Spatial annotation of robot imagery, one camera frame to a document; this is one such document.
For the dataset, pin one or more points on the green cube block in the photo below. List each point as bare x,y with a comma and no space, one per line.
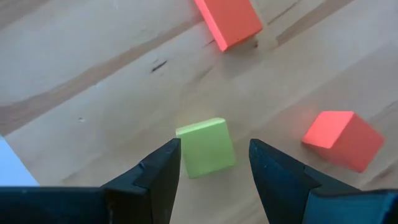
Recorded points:
206,149

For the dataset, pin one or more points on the small red block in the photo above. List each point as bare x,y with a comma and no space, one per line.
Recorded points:
342,140

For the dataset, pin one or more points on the red rectangular block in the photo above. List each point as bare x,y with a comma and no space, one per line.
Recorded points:
230,21

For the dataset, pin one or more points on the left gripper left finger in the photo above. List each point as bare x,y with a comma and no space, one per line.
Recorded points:
140,199

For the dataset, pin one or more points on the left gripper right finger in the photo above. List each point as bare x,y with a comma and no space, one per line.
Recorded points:
286,199

